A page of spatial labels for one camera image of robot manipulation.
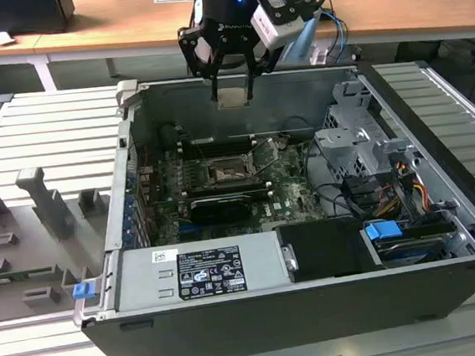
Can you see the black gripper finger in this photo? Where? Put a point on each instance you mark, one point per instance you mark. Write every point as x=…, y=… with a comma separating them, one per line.
x=200, y=71
x=249, y=84

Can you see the grey parts rack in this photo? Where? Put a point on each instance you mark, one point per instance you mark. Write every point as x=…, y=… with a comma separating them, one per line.
x=39, y=256

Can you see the grey case latch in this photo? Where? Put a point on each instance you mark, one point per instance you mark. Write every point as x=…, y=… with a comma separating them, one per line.
x=127, y=94

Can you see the metal drive cage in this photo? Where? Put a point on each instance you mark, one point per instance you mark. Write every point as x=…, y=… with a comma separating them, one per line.
x=343, y=142

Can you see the black graphics card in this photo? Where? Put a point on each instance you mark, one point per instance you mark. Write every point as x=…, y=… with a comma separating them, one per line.
x=219, y=211

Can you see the black grey PC case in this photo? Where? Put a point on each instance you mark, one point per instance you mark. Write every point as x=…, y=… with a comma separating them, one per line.
x=277, y=330

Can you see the black RAM slot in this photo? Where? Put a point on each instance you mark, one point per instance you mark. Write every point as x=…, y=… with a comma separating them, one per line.
x=218, y=148
x=217, y=141
x=218, y=152
x=217, y=145

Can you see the blue case latch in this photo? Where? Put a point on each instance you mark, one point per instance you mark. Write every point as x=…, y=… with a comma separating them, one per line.
x=83, y=291

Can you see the black monitor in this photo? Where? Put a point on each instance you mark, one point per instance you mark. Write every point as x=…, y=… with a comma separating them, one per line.
x=15, y=14

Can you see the small white device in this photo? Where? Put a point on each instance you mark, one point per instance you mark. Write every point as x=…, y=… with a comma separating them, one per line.
x=318, y=56

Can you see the blue slot clip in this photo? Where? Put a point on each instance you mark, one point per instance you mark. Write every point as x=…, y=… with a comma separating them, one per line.
x=129, y=239
x=130, y=180
x=130, y=205
x=129, y=223

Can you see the grey power supply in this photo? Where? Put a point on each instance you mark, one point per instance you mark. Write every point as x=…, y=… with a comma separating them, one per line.
x=147, y=287

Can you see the CPU socket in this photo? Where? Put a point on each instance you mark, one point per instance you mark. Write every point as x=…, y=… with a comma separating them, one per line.
x=226, y=174

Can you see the wooden desk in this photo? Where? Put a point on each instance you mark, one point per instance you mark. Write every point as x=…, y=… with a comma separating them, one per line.
x=122, y=25

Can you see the silver coin battery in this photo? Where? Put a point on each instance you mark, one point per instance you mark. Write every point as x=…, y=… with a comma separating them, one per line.
x=282, y=143

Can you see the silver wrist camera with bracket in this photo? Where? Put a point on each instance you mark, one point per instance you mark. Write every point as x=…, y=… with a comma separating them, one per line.
x=265, y=28

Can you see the silver green CPU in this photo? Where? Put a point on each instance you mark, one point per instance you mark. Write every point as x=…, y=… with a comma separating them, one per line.
x=233, y=98

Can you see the metal locking lever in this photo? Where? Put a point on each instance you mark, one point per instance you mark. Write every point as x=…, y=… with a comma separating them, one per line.
x=202, y=155

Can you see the hard disk in blue carrier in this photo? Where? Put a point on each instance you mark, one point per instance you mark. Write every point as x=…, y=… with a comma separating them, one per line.
x=381, y=231

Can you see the black plastic shroud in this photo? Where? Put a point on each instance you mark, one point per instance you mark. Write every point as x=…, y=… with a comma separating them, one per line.
x=324, y=249

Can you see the green motherboard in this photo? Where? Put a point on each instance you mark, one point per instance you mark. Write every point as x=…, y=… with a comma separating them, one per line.
x=294, y=198

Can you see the green RAM stick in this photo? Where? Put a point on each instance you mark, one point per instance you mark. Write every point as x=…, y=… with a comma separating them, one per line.
x=15, y=275

